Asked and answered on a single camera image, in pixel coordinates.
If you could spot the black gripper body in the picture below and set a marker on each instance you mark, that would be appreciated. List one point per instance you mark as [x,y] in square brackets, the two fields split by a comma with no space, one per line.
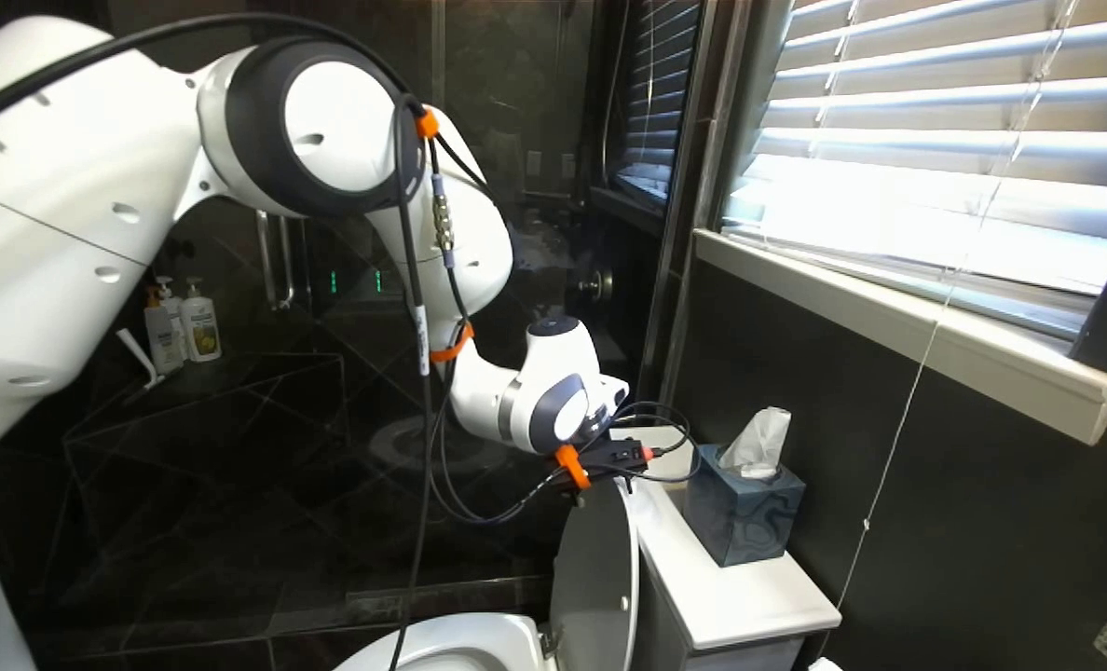
[610,456]

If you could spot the white toilet lid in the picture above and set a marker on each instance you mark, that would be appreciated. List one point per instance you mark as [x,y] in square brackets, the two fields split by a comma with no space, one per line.
[595,581]

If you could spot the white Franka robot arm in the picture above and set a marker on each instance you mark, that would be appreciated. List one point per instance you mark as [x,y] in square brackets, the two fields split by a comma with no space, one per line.
[68,223]

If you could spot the white toilet seat and bowl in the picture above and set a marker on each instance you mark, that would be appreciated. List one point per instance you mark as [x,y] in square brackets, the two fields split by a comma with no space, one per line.
[452,646]

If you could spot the dark blue tissue box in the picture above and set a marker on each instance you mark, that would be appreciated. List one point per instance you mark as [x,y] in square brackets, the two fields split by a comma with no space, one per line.
[743,508]

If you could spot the white tissue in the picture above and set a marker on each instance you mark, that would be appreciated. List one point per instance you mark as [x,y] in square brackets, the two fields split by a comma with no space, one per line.
[757,447]

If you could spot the black shower valve knob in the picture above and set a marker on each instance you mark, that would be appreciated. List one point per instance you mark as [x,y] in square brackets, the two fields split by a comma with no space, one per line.
[595,284]

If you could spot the white window sill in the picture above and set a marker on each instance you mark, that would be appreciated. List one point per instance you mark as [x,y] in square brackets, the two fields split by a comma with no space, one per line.
[927,330]

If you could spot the white window blinds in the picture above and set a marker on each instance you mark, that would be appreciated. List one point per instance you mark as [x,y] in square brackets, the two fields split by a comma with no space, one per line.
[947,150]

